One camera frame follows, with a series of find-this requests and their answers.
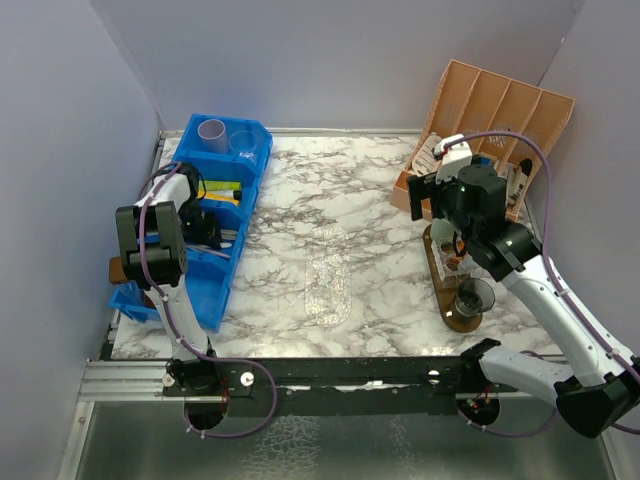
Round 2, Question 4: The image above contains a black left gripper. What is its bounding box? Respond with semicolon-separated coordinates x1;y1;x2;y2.
177;197;222;248

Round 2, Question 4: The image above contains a clear square toothbrush holder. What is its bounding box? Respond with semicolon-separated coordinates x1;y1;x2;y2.
432;239;483;288

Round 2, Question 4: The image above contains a dark blue plastic cup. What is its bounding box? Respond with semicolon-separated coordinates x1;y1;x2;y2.
447;278;495;319

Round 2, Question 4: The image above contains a green plastic cup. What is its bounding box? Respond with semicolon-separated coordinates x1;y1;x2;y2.
430;219;455;244

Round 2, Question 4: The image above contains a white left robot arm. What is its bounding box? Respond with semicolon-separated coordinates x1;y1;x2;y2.
115;162;221;395

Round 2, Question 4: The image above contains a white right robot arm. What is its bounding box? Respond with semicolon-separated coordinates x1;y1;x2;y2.
407;164;639;438

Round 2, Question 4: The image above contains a brown oval wooden tray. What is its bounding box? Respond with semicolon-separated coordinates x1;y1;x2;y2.
422;226;483;333

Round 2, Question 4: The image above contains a white oval soap packet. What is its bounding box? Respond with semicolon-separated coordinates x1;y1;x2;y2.
411;133;442;176

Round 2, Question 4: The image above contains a blue plastic bin organizer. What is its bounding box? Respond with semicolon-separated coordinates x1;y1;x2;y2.
108;113;274;333

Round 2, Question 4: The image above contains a lilac plastic cup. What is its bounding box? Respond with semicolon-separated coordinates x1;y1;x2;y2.
197;118;228;154

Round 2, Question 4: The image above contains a clear plastic cup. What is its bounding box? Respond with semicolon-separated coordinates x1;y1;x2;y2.
229;130;257;159

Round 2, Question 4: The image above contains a brown lid clear box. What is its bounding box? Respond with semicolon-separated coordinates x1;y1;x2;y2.
108;256;147;307

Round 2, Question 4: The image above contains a peach compartment organizer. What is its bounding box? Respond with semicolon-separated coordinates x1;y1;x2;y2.
390;60;575;220

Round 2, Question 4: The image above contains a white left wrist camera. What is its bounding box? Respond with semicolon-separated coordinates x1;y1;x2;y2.
149;162;182;183

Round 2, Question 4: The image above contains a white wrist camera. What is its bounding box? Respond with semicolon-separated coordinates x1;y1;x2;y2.
432;134;473;184
149;162;182;183

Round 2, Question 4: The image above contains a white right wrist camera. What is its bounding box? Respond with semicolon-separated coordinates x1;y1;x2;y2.
432;134;473;184

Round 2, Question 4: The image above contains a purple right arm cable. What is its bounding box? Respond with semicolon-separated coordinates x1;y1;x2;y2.
434;130;640;439

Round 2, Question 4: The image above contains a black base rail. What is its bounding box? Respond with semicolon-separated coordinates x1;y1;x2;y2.
163;356;503;418

